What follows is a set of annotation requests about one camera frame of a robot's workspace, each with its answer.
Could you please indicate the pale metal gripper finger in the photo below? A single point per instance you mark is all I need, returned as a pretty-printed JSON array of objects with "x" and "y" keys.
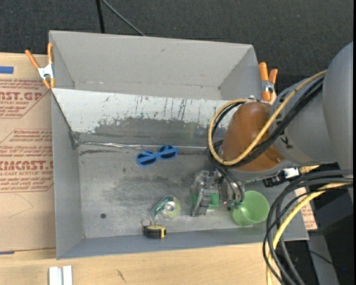
[
  {"x": 206, "y": 179},
  {"x": 201, "y": 202}
]

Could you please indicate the green cup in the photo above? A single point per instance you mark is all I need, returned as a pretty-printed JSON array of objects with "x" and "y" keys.
[{"x": 252, "y": 209}]

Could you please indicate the green clear tape dispenser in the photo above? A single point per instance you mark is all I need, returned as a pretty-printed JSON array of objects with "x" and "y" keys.
[{"x": 167, "y": 208}]

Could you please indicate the blue sunglasses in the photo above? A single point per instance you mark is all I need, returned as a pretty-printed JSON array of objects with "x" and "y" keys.
[{"x": 158, "y": 155}]

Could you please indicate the yellow and black tape measure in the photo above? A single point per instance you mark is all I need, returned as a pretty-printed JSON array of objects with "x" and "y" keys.
[{"x": 155, "y": 231}]

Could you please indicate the grey metal bin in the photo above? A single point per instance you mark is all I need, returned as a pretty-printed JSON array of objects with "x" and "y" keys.
[{"x": 130, "y": 186}]

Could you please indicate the brown cardboard board red print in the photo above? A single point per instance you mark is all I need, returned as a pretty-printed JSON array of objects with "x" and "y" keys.
[{"x": 23, "y": 188}]

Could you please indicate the black cylinder on white bracket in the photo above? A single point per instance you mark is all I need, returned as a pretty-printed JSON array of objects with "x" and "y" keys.
[{"x": 280, "y": 177}]

